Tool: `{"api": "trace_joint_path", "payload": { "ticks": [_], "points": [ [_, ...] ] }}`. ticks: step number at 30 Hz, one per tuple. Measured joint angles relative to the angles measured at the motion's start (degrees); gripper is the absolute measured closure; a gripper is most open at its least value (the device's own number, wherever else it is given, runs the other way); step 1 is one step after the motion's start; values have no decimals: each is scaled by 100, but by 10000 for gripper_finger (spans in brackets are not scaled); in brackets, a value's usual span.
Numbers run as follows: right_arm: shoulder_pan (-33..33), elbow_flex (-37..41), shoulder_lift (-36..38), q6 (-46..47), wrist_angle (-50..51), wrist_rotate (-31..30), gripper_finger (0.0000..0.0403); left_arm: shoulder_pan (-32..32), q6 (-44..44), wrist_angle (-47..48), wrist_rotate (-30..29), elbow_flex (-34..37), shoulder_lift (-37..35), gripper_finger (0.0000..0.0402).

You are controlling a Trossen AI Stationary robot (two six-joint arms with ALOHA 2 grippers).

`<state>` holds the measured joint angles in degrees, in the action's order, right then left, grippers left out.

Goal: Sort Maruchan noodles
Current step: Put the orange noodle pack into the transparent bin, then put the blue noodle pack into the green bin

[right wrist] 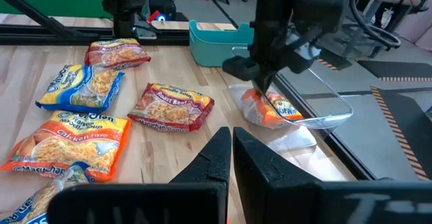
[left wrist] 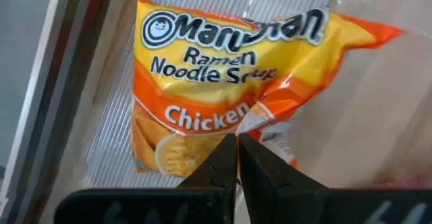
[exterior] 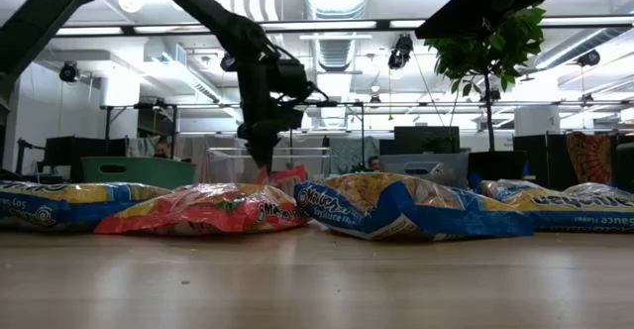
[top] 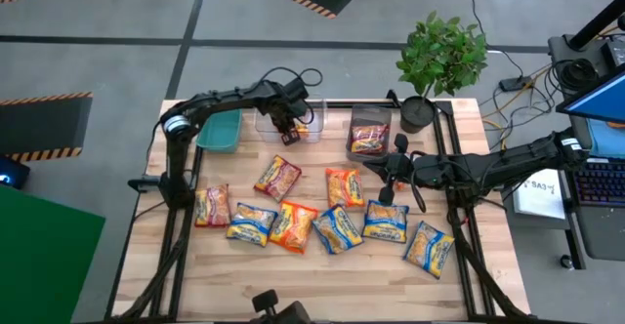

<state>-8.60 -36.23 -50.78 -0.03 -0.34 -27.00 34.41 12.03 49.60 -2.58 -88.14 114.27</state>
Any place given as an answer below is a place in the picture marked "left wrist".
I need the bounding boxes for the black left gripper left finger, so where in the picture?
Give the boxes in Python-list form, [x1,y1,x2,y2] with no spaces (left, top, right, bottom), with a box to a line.
[53,132,238,224]

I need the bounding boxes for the black aluminium mounting frame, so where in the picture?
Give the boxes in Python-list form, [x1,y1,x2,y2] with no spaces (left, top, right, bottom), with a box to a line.
[6,0,117,224]

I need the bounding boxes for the orange Maruchan chicken noodle pack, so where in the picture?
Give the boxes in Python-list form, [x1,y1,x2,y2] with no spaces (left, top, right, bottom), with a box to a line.
[130,0,406,179]

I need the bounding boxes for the clear plastic bin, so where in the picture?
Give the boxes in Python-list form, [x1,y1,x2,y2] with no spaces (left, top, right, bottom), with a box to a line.
[60,0,432,190]

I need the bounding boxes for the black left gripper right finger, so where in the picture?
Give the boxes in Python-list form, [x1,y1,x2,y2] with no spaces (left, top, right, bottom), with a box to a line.
[238,132,432,224]

